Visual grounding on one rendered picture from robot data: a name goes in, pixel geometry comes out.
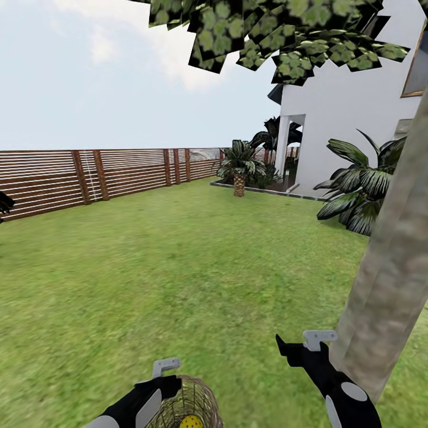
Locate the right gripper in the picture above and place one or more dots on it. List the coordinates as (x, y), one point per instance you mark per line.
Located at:
(300, 356)

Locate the wicker basket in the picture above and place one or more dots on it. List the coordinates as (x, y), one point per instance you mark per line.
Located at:
(209, 400)

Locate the fixed window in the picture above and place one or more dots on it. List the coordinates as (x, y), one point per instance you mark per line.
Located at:
(403, 128)

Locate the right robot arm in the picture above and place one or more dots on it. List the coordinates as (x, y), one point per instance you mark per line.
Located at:
(348, 405)

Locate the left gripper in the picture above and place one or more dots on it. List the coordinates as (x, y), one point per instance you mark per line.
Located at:
(170, 385)

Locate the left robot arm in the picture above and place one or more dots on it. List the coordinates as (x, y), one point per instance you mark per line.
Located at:
(139, 407)

